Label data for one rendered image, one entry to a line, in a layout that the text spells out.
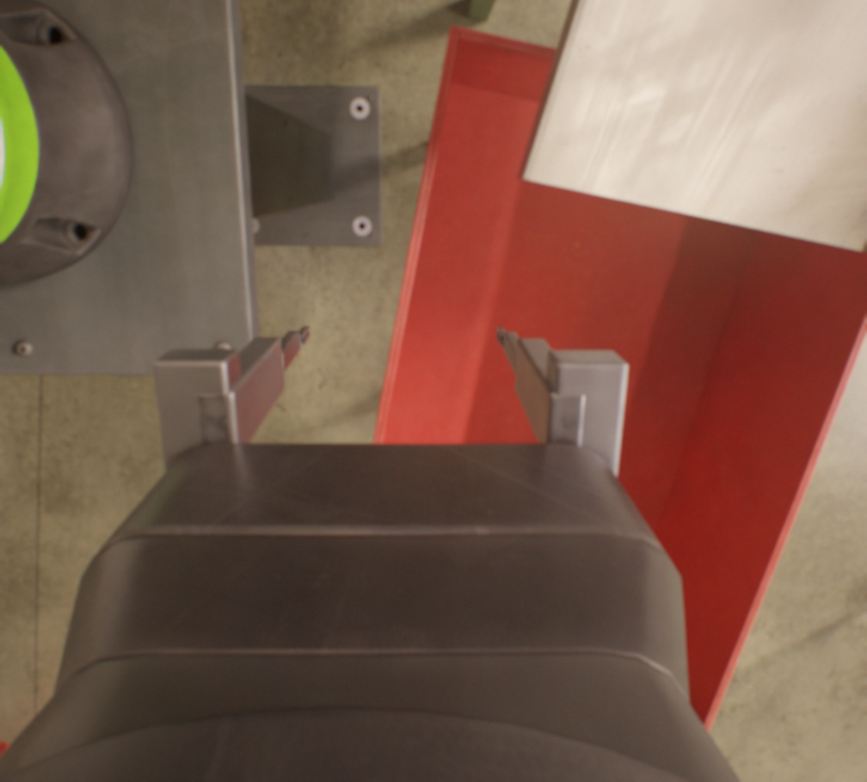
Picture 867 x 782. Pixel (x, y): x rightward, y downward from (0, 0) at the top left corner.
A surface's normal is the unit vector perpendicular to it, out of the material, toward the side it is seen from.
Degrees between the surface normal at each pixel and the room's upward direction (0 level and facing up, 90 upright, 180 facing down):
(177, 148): 0
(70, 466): 0
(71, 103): 73
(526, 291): 0
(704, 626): 90
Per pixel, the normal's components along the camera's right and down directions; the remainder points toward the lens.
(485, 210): 0.02, 0.26
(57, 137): 0.99, 0.07
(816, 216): -0.07, 0.70
